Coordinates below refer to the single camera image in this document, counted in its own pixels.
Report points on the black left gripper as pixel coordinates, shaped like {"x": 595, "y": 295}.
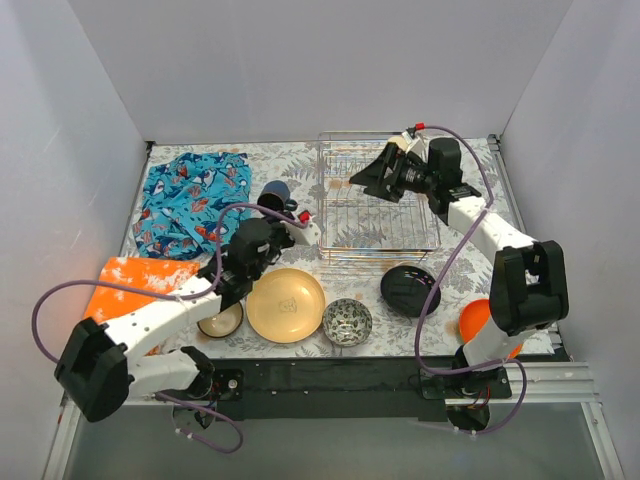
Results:
{"x": 281, "y": 233}

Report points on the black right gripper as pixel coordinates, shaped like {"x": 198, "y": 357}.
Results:
{"x": 393, "y": 171}

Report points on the dark blue mug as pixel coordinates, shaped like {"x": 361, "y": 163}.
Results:
{"x": 276, "y": 196}

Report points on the brown rimmed cream bowl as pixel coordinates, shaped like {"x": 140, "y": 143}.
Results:
{"x": 224, "y": 323}

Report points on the floral patterned bowl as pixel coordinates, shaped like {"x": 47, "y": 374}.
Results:
{"x": 347, "y": 322}

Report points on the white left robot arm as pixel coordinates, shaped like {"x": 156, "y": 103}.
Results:
{"x": 104, "y": 364}

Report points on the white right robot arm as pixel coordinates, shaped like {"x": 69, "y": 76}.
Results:
{"x": 528, "y": 290}

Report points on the beige and brown mug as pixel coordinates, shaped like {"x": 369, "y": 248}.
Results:
{"x": 403, "y": 142}

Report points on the beige bear plate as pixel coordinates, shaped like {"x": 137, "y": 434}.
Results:
{"x": 286, "y": 305}

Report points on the blue shark print cloth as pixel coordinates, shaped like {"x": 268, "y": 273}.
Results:
{"x": 182, "y": 202}

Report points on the floral tablecloth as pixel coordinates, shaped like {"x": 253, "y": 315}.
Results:
{"x": 465, "y": 273}

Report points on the orange plate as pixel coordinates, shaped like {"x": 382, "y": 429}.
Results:
{"x": 472, "y": 325}

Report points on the orange tie-dye cloth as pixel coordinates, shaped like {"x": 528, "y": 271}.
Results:
{"x": 153, "y": 275}

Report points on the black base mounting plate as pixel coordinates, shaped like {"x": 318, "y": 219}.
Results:
{"x": 338, "y": 388}

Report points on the chrome wire dish rack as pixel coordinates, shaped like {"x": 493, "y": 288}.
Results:
{"x": 357, "y": 227}

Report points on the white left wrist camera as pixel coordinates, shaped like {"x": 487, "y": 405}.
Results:
{"x": 307, "y": 233}

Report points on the aluminium frame rail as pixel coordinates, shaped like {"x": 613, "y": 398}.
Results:
{"x": 552, "y": 427}

